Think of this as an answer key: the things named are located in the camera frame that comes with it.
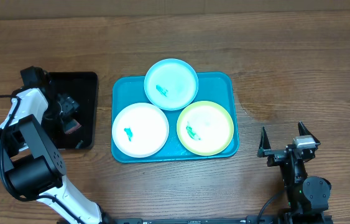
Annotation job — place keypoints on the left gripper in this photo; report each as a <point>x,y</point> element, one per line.
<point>66,104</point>

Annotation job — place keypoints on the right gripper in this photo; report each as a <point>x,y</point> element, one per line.
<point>273,155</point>

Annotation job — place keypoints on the red and green sponge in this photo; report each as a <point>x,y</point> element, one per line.
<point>71,126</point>

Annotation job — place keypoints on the white plate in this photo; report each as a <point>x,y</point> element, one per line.
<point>140,130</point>

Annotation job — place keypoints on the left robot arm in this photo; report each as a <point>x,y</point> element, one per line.
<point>31,166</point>

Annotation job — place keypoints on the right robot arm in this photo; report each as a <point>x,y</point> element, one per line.
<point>307,195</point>

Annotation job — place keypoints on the black rectangular tray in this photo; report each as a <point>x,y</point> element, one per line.
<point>83,88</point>

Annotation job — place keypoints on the teal plastic serving tray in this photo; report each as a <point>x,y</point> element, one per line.
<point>213,86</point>

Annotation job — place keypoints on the green rimmed plate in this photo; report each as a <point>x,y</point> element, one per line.
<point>205,128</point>

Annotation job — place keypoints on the light blue plate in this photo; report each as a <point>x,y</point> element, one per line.
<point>171,84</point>

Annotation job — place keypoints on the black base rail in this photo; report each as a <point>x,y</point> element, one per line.
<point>250,219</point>

